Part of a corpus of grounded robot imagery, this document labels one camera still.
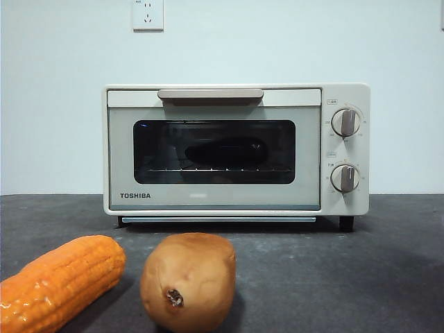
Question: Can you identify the orange corn cob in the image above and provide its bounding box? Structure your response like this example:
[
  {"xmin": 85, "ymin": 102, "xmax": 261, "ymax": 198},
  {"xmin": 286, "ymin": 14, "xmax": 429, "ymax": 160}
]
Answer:
[{"xmin": 0, "ymin": 234, "xmax": 127, "ymax": 333}]

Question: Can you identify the purple eggplant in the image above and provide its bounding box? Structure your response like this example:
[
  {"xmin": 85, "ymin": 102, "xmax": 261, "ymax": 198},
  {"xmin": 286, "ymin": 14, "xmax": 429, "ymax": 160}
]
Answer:
[{"xmin": 184, "ymin": 136, "xmax": 271, "ymax": 168}]

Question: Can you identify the white wall socket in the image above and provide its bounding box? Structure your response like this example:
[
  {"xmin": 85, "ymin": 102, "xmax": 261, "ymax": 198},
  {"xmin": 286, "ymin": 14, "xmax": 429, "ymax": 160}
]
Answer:
[{"xmin": 132, "ymin": 0, "xmax": 165, "ymax": 33}]

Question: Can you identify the brown potato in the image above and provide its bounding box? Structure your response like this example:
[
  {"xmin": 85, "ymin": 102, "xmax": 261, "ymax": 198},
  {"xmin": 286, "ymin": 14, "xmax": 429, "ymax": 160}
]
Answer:
[{"xmin": 139, "ymin": 232, "xmax": 237, "ymax": 333}]

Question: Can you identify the cream toaster oven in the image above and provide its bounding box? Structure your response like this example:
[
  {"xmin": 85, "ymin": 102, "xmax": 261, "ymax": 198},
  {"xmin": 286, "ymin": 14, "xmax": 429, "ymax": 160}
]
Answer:
[{"xmin": 101, "ymin": 82, "xmax": 372, "ymax": 233}]

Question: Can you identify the beige oven timer knob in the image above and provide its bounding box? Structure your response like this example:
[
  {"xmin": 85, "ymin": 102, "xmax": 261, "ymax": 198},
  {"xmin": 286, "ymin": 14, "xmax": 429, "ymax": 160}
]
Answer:
[{"xmin": 330, "ymin": 164, "xmax": 361, "ymax": 194}]

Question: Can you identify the glass oven door with handle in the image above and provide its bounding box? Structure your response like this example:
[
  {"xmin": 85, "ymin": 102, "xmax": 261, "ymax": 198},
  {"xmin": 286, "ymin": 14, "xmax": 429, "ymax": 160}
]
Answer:
[{"xmin": 106, "ymin": 87, "xmax": 323, "ymax": 212}]

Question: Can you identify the wire oven rack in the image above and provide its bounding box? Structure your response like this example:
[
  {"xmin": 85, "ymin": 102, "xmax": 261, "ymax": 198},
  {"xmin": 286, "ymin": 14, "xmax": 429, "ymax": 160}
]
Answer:
[{"xmin": 148, "ymin": 167, "xmax": 293, "ymax": 173}]

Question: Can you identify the beige oven temperature knob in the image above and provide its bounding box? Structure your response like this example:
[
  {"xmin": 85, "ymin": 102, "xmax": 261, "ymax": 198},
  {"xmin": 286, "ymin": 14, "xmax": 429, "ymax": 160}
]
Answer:
[{"xmin": 330, "ymin": 108, "xmax": 362, "ymax": 138}]

